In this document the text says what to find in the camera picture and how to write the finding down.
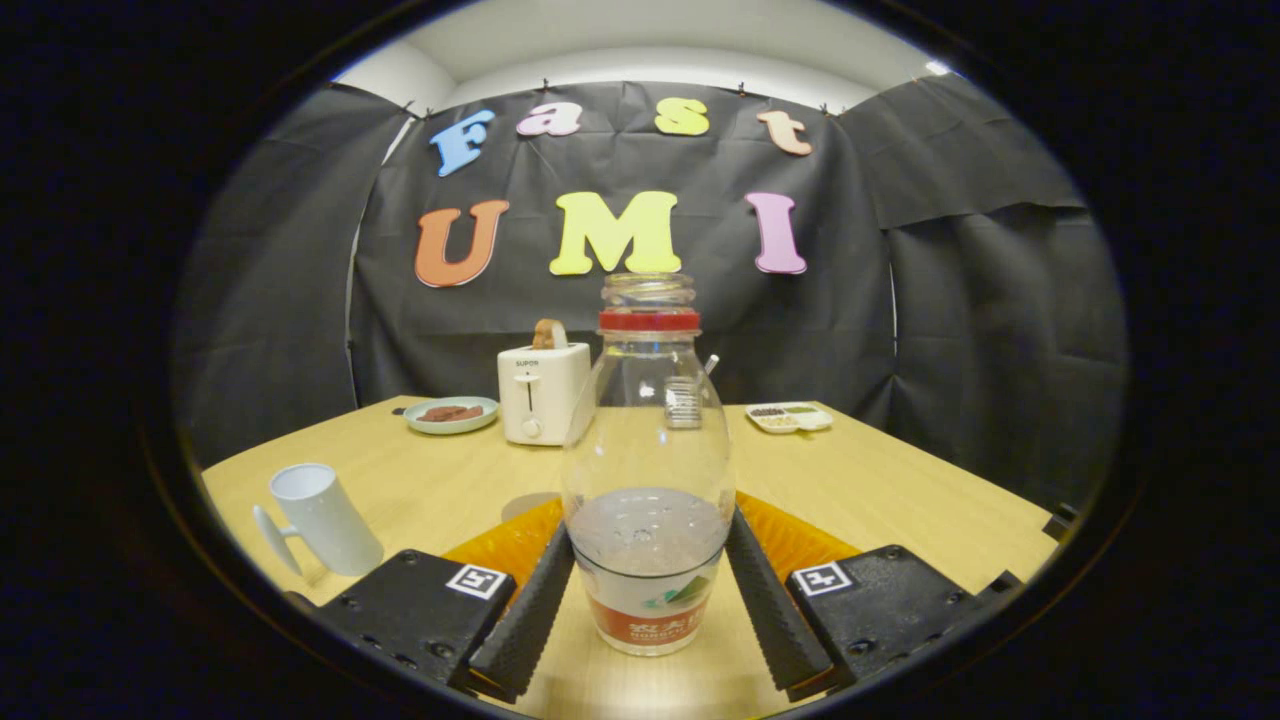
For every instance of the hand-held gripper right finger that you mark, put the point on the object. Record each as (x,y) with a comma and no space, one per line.
(775,615)

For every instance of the red meat piece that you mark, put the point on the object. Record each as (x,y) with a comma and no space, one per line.
(437,413)
(468,411)

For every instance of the black backdrop cloth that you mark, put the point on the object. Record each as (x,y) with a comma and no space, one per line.
(850,300)

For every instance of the clear juice bottle red label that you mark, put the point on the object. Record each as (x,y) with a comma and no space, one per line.
(648,540)

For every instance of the wooden table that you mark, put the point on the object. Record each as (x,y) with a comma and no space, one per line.
(430,490)

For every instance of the white divided tray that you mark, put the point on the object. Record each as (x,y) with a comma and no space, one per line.
(790,417)

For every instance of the brown toast slice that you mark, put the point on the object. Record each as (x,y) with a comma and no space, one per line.
(549,334)

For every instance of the brown round coaster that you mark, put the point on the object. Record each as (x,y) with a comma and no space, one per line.
(530,507)

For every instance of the white cup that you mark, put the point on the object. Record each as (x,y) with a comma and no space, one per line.
(325,520)

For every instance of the white toaster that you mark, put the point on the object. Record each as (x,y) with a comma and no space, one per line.
(540,395)

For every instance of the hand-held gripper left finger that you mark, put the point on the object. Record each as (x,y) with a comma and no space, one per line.
(525,620)

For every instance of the pale green plate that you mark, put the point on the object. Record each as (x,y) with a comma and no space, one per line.
(450,425)

